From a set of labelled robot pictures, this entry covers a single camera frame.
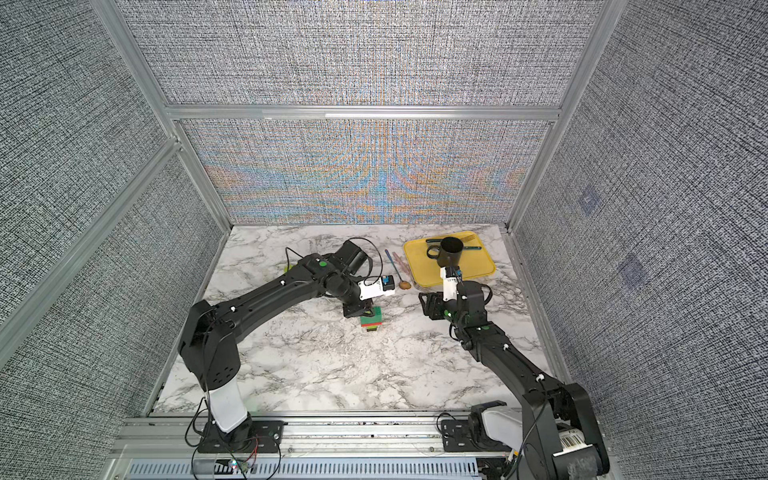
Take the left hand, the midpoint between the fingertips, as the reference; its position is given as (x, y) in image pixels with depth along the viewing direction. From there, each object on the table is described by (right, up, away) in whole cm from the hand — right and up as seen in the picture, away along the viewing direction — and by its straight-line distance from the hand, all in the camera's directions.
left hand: (375, 303), depth 82 cm
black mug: (+25, +14, +21) cm, 35 cm away
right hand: (+15, +4, +4) cm, 16 cm away
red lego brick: (-1, -8, +10) cm, 13 cm away
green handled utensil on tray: (+30, +16, +21) cm, 40 cm away
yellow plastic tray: (+17, +7, +24) cm, 31 cm away
